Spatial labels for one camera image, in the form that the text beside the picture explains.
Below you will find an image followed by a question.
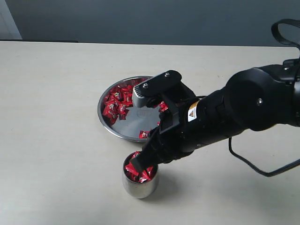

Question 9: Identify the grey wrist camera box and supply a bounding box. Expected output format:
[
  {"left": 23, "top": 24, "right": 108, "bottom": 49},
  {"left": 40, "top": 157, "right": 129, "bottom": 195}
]
[{"left": 132, "top": 69, "right": 183, "bottom": 108}]

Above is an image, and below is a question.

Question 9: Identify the red candy left edge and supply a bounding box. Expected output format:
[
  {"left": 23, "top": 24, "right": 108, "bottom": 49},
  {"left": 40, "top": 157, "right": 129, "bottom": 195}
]
[{"left": 102, "top": 104, "right": 118, "bottom": 125}]

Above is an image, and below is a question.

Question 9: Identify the round stainless steel plate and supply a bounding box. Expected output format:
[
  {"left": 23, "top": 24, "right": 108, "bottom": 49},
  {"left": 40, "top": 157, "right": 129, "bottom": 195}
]
[{"left": 97, "top": 76, "right": 161, "bottom": 143}]

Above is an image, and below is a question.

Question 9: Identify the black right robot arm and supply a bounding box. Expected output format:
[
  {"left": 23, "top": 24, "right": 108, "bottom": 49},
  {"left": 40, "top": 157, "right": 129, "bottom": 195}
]
[{"left": 131, "top": 60, "right": 300, "bottom": 172}]

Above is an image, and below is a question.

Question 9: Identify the red candy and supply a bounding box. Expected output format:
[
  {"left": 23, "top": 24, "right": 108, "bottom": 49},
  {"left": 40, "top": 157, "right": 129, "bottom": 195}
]
[
  {"left": 139, "top": 130, "right": 151, "bottom": 139},
  {"left": 131, "top": 151, "right": 141, "bottom": 159}
]

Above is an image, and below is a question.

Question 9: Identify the stainless steel cup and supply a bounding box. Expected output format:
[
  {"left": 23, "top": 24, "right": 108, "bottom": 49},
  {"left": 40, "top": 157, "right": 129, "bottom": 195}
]
[{"left": 122, "top": 152, "right": 159, "bottom": 199}]

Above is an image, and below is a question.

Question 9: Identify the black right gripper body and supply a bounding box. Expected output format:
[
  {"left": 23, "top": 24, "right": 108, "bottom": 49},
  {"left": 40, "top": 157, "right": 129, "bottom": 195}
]
[{"left": 145, "top": 89, "right": 237, "bottom": 164}]

